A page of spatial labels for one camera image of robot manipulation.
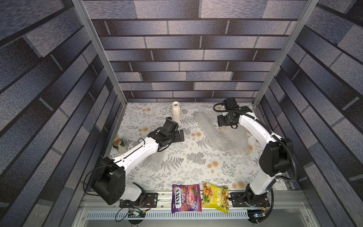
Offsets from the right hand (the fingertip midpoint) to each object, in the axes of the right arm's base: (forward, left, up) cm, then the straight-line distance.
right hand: (222, 120), depth 90 cm
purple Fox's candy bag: (-43, +23, -12) cm, 50 cm away
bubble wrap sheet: (-6, -10, -13) cm, 18 cm away
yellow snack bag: (-42, +8, -10) cm, 44 cm away
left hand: (-11, +28, -1) cm, 30 cm away
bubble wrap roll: (-6, +4, -7) cm, 10 cm away
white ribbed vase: (+9, +31, -1) cm, 32 cm away
